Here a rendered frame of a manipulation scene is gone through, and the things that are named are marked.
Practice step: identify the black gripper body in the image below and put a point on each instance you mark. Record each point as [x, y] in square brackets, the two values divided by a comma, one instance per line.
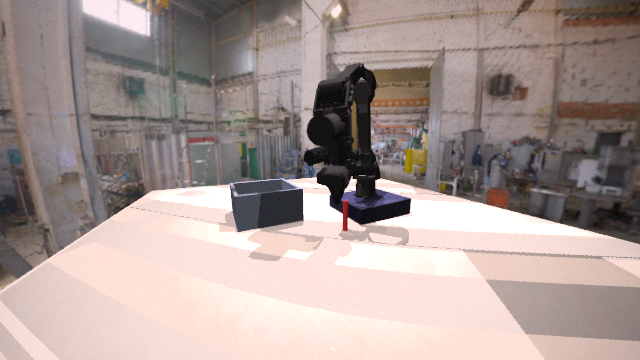
[341, 154]

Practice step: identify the dark red peg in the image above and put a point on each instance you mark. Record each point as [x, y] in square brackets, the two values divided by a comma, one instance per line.
[345, 215]

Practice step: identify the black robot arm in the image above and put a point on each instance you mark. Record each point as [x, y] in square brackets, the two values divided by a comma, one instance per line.
[332, 119]

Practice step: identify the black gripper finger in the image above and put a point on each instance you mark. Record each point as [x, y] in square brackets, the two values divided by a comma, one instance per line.
[351, 167]
[336, 192]

